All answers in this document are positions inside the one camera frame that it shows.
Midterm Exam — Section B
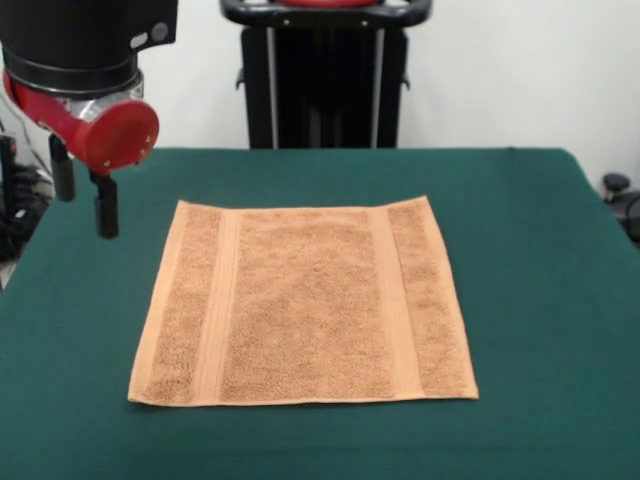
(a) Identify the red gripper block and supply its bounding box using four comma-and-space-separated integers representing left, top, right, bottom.
2, 69, 161, 240

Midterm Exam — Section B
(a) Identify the tan terry towel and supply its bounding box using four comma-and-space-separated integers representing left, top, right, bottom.
125, 194, 480, 406

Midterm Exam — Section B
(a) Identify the black box with red light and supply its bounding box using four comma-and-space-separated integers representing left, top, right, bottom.
0, 133, 19, 221

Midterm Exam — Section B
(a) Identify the dark green table cloth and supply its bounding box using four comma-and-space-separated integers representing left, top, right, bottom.
0, 147, 640, 480

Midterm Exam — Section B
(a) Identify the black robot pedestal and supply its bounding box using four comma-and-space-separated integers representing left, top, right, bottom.
218, 0, 434, 150

